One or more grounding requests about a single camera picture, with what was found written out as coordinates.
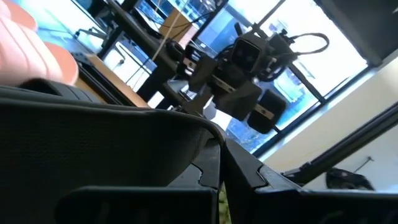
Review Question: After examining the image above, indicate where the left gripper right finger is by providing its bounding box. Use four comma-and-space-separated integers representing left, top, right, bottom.
222, 138, 398, 224

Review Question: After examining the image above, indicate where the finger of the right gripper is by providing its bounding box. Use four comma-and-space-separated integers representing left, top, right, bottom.
213, 79, 263, 122
182, 54, 218, 116

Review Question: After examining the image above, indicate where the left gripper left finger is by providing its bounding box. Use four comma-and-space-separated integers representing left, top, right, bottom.
55, 138, 222, 224

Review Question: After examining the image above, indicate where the black slide sandal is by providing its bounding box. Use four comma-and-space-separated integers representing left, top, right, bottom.
0, 77, 225, 224

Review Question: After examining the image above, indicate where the pink slide sandal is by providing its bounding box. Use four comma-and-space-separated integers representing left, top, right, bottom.
0, 0, 80, 87

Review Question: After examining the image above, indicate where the brown cardboard box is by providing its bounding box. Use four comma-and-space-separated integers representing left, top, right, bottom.
160, 7, 200, 43

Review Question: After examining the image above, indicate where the dark grey desk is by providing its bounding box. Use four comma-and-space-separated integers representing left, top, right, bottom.
105, 0, 187, 103

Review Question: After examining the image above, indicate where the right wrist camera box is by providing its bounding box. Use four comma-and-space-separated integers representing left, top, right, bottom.
231, 32, 269, 75

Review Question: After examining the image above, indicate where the white cord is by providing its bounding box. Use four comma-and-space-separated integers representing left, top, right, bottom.
151, 0, 189, 63

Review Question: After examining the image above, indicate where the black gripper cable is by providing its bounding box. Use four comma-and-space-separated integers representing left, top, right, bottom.
288, 32, 331, 57

